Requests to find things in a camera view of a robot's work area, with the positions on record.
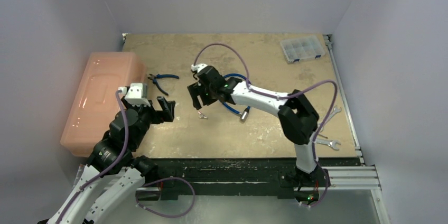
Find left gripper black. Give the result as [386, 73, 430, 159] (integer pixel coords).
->
[123, 95, 174, 148]

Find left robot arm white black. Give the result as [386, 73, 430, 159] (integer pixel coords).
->
[41, 93, 176, 223]

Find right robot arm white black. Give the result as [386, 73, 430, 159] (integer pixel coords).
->
[188, 63, 319, 185]

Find small silver key bunch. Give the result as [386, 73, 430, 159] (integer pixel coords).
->
[198, 111, 208, 119]

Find pink plastic storage box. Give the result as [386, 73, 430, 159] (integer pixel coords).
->
[60, 52, 146, 157]

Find clear compartment organizer box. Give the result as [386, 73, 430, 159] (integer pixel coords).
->
[280, 35, 326, 63]

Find small silver open wrench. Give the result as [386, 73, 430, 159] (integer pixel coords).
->
[328, 105, 342, 120]

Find large silver open wrench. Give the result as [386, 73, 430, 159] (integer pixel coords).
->
[315, 138, 341, 151]

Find blue handled pliers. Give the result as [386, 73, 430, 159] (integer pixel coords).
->
[147, 73, 180, 96]

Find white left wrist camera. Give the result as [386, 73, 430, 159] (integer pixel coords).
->
[118, 82, 151, 107]

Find blue cable lock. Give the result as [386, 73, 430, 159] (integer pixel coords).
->
[220, 72, 251, 123]

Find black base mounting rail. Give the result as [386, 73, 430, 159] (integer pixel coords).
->
[122, 157, 337, 200]

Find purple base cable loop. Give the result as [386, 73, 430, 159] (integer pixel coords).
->
[135, 175, 195, 218]

